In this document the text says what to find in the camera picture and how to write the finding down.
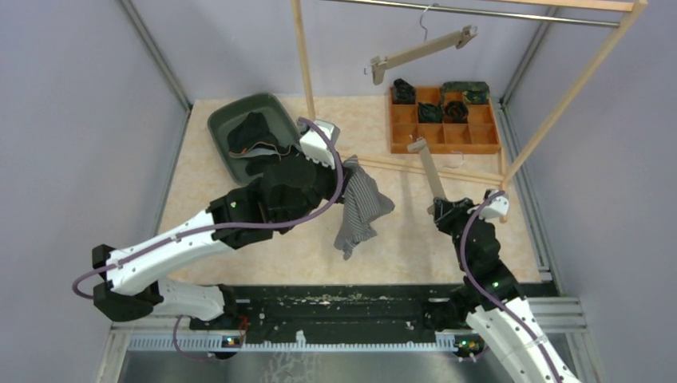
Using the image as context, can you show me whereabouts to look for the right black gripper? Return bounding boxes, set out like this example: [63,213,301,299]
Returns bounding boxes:
[434,198,487,272]

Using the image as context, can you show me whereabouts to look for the wooden clip hanger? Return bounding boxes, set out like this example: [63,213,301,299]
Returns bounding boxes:
[407,137,453,215]
[370,3,477,85]

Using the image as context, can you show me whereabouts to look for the grey striped underwear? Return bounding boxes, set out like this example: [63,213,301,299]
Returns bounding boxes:
[334,156,395,261]

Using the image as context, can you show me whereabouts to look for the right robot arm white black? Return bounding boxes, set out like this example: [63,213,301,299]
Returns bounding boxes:
[432,189,579,382]

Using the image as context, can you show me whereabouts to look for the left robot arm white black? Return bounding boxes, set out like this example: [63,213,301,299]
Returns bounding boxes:
[92,156,351,330]

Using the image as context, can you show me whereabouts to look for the black underwear orange trim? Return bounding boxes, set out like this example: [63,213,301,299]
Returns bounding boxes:
[227,112,299,176]

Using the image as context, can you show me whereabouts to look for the wooden compartment tray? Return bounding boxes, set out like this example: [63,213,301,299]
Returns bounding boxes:
[386,86,501,155]

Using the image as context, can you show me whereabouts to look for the rolled black red sock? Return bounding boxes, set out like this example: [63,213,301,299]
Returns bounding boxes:
[442,101,469,124]

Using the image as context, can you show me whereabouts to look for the rolled dark sock middle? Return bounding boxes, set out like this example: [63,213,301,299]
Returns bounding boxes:
[418,102,444,124]

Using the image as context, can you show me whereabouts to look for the folded green camouflage cloth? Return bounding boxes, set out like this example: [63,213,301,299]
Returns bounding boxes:
[442,81,490,105]

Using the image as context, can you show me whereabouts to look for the rolled black sock top-left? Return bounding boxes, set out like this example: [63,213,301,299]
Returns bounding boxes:
[392,78,416,105]

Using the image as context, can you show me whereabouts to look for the green plastic basin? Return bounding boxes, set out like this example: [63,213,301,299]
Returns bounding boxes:
[208,93,300,185]

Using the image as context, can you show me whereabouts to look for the metal hanging rod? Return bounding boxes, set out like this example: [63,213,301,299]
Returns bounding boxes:
[331,0,620,28]

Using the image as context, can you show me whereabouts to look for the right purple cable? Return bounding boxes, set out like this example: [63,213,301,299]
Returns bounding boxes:
[457,191,564,383]

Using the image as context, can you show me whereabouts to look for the purple cable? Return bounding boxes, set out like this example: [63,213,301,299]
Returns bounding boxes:
[71,116,347,363]
[457,191,564,383]

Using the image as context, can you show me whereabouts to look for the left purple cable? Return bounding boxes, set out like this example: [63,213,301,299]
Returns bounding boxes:
[71,116,347,363]

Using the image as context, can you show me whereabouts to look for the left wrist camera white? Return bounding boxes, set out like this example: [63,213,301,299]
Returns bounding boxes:
[297,117,341,169]

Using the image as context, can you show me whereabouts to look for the wooden clothes rack frame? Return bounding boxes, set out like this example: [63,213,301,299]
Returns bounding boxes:
[290,1,648,197]

